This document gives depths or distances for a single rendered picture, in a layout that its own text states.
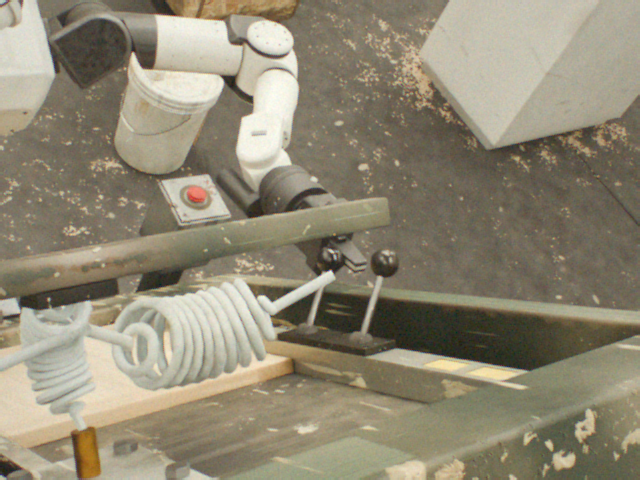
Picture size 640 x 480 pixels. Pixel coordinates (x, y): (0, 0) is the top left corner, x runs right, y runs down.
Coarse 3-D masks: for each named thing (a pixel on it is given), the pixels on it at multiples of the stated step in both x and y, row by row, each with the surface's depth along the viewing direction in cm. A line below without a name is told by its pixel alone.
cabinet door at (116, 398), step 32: (0, 352) 162; (96, 352) 153; (0, 384) 138; (96, 384) 131; (128, 384) 128; (192, 384) 123; (224, 384) 124; (0, 416) 120; (32, 416) 118; (64, 416) 115; (96, 416) 115; (128, 416) 117
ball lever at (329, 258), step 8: (328, 248) 132; (336, 248) 133; (320, 256) 132; (328, 256) 131; (336, 256) 132; (320, 264) 132; (328, 264) 131; (336, 264) 132; (320, 288) 132; (320, 296) 132; (312, 312) 131; (312, 320) 131; (304, 328) 130; (312, 328) 130
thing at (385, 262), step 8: (384, 248) 123; (376, 256) 122; (384, 256) 122; (392, 256) 122; (376, 264) 122; (384, 264) 121; (392, 264) 122; (376, 272) 122; (384, 272) 122; (392, 272) 122; (376, 280) 123; (376, 288) 122; (376, 296) 122; (368, 304) 122; (376, 304) 122; (368, 312) 122; (368, 320) 121; (368, 328) 121; (352, 336) 121; (360, 336) 120; (368, 336) 120
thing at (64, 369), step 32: (64, 288) 55; (96, 288) 56; (32, 320) 59; (64, 320) 64; (64, 352) 61; (32, 384) 63; (64, 384) 62; (0, 448) 85; (96, 448) 63; (128, 448) 67
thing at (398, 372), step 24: (312, 360) 127; (336, 360) 122; (360, 360) 118; (384, 360) 114; (408, 360) 113; (432, 360) 111; (456, 360) 110; (360, 384) 119; (384, 384) 115; (408, 384) 111; (432, 384) 107; (456, 384) 104; (480, 384) 101
